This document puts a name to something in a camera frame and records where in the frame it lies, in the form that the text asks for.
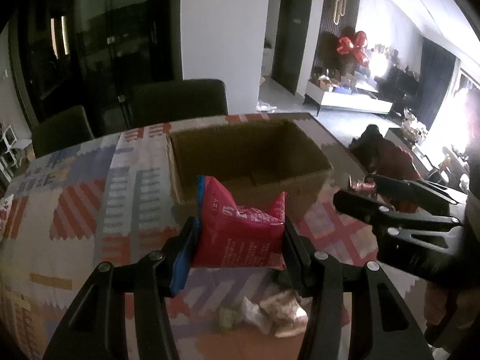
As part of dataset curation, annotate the brown cardboard box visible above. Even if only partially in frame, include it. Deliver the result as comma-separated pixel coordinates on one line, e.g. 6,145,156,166
168,119,333,220

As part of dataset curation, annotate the pink snack packet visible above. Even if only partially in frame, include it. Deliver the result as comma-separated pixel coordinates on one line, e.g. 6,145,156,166
193,175,287,269

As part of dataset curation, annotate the white wrapped snack packet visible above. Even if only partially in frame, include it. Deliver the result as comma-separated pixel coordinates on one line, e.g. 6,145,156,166
240,297,272,335

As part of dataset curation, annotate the gold clip wall ornament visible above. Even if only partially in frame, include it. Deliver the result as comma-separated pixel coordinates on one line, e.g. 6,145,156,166
333,0,347,26

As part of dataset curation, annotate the red foil candy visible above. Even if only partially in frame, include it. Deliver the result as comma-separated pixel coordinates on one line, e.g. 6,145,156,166
346,176,377,197

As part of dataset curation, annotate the dark dining chair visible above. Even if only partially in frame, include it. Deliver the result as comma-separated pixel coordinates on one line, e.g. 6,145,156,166
32,106,94,158
129,79,229,128

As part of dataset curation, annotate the red balloon bow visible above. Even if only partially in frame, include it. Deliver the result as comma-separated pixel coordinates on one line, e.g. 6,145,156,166
336,31,369,68

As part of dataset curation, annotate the dark glass sliding door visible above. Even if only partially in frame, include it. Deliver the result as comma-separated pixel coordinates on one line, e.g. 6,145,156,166
8,0,182,136

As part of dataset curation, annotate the colourful patchwork tablecloth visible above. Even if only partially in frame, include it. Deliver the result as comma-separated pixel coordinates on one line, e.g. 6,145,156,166
0,111,429,360

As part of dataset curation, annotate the beige biscuit packet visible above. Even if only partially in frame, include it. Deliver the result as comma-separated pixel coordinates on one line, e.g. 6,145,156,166
259,289,308,338

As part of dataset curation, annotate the white tv cabinet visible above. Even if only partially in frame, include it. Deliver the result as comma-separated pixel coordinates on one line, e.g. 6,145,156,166
304,80,393,115

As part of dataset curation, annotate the dark interior door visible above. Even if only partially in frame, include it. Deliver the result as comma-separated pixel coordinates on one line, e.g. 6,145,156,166
271,0,312,94

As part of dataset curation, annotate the small light green packet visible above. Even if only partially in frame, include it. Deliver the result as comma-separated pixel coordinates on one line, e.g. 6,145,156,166
218,307,242,332

